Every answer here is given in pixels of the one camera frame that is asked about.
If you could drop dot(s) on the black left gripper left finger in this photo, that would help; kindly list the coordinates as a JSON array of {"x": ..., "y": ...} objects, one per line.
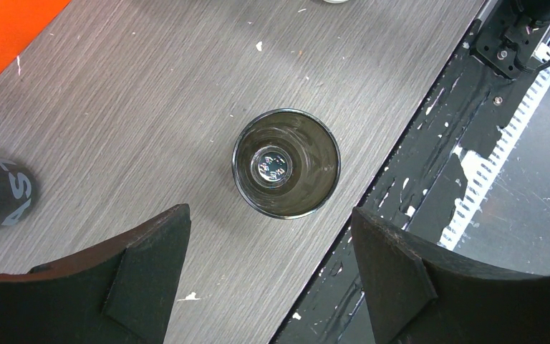
[{"x": 121, "y": 290}]

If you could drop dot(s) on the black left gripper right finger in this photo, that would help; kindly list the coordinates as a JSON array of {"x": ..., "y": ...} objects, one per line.
[{"x": 418, "y": 292}]

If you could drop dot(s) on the orange paper bag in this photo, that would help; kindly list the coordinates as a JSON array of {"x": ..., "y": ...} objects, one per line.
[{"x": 21, "y": 21}]

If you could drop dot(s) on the white lid stack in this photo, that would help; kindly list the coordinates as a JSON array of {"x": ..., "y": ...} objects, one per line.
[{"x": 335, "y": 1}]

